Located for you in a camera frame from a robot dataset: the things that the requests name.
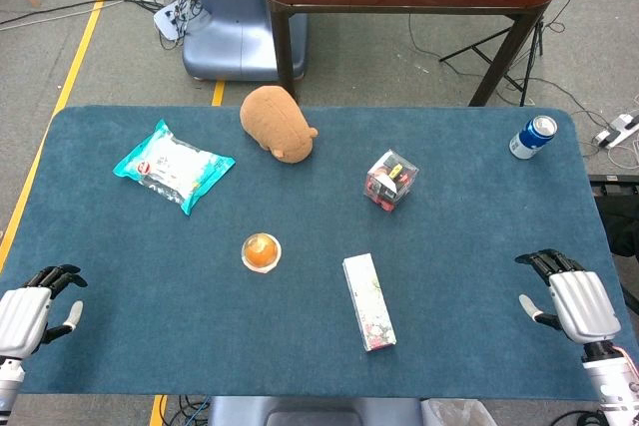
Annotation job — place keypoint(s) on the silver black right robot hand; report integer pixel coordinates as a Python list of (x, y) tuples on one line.
[(584, 303)]

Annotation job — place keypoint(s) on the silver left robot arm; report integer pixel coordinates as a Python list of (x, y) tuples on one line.
[(9, 386)]

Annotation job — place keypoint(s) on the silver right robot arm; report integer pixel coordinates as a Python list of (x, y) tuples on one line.
[(611, 381)]

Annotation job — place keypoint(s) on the bin with plastic liner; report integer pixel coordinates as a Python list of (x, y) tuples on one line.
[(454, 413)]

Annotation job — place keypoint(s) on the black equipment frame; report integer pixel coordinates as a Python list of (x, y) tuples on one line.
[(619, 226)]

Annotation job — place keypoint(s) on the floral tissue box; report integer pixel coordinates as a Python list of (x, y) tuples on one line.
[(369, 301)]

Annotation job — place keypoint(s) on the grey-blue robot torso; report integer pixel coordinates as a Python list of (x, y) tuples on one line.
[(309, 411)]

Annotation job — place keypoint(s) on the black tripod stand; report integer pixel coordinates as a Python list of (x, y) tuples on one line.
[(531, 67)]

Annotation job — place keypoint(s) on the clear plastic cube box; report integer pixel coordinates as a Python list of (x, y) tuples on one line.
[(392, 179)]

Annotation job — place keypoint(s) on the brown capybara plush toy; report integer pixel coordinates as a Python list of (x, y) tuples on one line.
[(277, 122)]

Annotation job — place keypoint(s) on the white power strip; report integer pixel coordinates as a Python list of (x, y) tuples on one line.
[(619, 129), (167, 22)]

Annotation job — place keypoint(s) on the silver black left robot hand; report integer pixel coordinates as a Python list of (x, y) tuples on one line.
[(22, 313)]

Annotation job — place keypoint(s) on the blue felt table cover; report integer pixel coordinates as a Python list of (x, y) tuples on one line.
[(150, 321)]

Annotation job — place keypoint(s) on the white bottle blue label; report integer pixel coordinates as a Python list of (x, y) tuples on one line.
[(531, 139)]

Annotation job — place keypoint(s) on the teal white snack bag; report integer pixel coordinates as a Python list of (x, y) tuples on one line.
[(172, 166)]

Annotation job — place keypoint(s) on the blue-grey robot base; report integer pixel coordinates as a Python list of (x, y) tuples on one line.
[(224, 22)]

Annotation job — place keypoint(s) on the orange fruit jelly cup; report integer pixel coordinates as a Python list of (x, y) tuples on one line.
[(260, 251)]

